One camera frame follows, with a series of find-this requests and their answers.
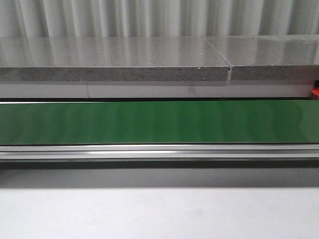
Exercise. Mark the green conveyor belt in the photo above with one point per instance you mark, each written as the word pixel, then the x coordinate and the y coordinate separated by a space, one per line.
pixel 247 121

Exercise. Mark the grey stone counter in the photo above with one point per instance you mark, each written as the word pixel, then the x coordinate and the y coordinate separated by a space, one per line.
pixel 88 68

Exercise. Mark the red plastic object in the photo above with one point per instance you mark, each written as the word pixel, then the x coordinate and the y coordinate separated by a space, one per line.
pixel 315 91

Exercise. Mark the white pleated curtain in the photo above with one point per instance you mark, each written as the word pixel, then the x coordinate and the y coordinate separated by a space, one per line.
pixel 130 18

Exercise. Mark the aluminium conveyor frame rail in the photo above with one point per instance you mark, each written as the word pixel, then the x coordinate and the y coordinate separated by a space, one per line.
pixel 91 156

